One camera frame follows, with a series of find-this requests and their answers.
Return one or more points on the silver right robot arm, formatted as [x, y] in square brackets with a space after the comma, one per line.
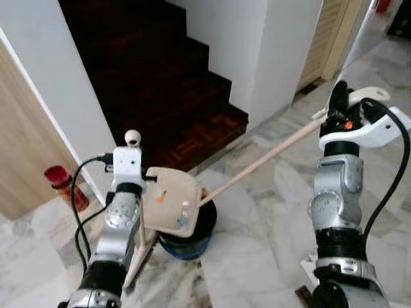
[340, 205]

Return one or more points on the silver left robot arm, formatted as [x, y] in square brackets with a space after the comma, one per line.
[115, 237]

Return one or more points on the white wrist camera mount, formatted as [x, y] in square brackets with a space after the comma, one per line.
[128, 168]
[366, 131]

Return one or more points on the black plastic bucket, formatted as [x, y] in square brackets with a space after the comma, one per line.
[192, 247]

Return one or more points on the dark brown flat box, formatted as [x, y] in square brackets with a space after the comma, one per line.
[303, 296]

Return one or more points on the dark wooden staircase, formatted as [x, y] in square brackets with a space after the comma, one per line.
[148, 77]

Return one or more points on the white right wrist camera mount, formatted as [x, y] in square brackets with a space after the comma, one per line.
[366, 131]

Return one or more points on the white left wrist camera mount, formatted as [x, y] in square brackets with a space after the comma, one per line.
[128, 168]

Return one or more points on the red capped bottle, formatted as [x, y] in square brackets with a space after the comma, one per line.
[64, 186]

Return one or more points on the light wood wall panel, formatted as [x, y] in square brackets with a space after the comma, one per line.
[32, 147]

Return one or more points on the wooden louvre door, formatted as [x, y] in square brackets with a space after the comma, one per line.
[327, 38]

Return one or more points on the black cabinet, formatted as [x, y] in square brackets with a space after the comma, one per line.
[401, 16]

